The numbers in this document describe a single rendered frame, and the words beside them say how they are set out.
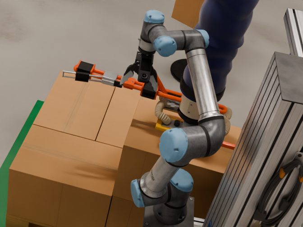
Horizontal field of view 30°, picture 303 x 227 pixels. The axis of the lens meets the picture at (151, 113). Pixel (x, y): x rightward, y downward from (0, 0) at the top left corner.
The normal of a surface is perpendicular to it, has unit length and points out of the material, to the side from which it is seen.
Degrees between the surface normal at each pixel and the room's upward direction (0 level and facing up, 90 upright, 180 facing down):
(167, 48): 90
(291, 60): 0
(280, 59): 0
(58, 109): 0
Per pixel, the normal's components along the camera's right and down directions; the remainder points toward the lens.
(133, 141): 0.20, -0.75
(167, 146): -0.86, 0.04
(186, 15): -0.55, 0.45
